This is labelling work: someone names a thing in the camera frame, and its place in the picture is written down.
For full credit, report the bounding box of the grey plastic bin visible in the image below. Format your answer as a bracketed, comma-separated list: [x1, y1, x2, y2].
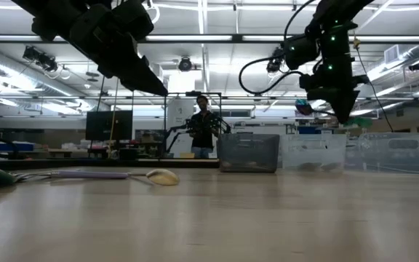
[216, 132, 281, 174]

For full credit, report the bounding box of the black monitor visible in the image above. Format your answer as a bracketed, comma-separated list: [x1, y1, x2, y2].
[84, 110, 134, 142]

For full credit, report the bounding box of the black aluminium table frame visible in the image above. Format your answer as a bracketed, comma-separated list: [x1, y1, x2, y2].
[0, 156, 419, 178]

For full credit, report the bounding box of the blue storage bin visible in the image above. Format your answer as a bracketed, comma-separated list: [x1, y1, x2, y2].
[0, 140, 35, 152]

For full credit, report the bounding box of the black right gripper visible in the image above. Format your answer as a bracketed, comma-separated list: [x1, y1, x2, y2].
[298, 21, 370, 124]

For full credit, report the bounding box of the purple-handled silver spoon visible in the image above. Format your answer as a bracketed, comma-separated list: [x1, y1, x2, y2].
[11, 169, 130, 183]

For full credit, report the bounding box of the black camera with cable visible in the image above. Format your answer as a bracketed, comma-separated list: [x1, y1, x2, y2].
[266, 47, 286, 74]

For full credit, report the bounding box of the blue box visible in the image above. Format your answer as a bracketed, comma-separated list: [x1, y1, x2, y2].
[296, 125, 322, 135]

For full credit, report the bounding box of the hanging cable with yellow connector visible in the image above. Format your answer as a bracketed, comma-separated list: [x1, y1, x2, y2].
[351, 31, 395, 134]

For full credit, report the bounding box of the black ceiling camera rig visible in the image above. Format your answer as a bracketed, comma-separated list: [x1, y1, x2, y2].
[22, 45, 60, 73]

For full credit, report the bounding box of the overhead light bar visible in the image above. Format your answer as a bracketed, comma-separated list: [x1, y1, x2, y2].
[0, 33, 419, 45]

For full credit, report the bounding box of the clear plastic bin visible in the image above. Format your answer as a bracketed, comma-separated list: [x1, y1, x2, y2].
[280, 133, 348, 172]
[344, 132, 419, 175]

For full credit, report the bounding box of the round black ceiling camera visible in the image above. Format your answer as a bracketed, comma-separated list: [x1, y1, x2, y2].
[177, 56, 193, 73]

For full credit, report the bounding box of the white ring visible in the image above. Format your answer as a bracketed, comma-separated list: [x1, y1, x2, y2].
[150, 2, 161, 25]

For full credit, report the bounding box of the person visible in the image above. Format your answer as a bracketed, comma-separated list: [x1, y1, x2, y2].
[188, 95, 220, 159]

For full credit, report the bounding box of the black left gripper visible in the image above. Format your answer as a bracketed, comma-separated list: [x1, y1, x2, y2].
[67, 0, 169, 97]

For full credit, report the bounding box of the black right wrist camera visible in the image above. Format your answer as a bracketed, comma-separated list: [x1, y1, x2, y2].
[281, 34, 320, 71]

